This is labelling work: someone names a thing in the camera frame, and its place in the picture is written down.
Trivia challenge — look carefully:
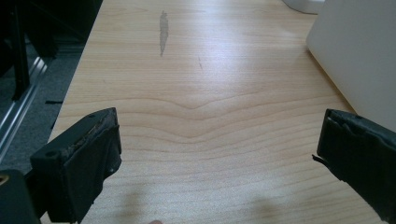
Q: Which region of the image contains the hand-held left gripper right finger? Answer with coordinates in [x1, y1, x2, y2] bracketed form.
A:
[312, 108, 396, 224]

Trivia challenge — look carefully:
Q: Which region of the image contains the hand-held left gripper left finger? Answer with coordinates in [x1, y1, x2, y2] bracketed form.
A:
[30, 106, 122, 224]

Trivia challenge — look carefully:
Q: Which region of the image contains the white box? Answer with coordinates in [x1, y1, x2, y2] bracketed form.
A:
[305, 0, 396, 133]

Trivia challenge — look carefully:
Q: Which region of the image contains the black metal stand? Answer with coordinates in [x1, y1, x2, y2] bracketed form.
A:
[8, 0, 32, 101]

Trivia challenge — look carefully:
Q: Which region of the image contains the white round container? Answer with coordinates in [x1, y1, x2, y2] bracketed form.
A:
[281, 0, 326, 15]

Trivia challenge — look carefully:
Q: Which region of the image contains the aluminium floor rail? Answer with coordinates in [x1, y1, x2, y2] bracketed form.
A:
[0, 55, 52, 162]

